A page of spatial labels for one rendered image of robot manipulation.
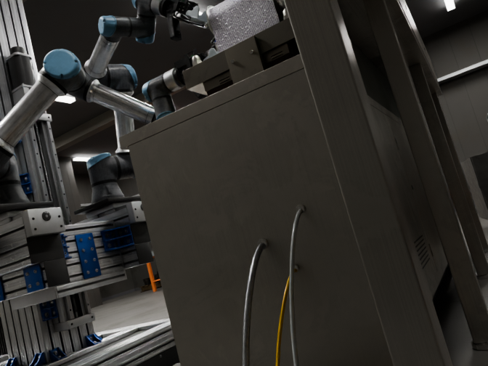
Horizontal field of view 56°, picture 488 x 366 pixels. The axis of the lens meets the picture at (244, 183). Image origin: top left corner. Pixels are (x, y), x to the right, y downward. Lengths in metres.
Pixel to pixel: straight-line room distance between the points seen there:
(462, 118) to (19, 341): 8.90
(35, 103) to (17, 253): 0.52
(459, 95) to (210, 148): 8.87
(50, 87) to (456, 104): 8.84
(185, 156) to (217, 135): 0.12
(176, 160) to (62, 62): 0.62
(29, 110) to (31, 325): 0.86
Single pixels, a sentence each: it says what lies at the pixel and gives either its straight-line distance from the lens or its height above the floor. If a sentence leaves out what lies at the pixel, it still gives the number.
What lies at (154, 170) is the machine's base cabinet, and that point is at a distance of 1.40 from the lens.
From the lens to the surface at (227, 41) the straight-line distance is 1.62.
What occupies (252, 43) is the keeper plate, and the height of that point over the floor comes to 1.00.
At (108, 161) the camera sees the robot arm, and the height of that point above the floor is 1.00.
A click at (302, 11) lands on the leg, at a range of 0.66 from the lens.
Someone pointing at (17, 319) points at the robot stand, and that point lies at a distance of 2.16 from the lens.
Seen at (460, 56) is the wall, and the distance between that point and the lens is 10.11.
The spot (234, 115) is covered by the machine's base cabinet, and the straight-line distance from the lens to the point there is 1.26.
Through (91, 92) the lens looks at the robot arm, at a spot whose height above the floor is 1.18.
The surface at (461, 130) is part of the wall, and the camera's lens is 9.88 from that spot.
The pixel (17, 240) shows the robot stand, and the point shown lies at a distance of 1.75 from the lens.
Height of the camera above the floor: 0.47
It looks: 7 degrees up
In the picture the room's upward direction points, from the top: 15 degrees counter-clockwise
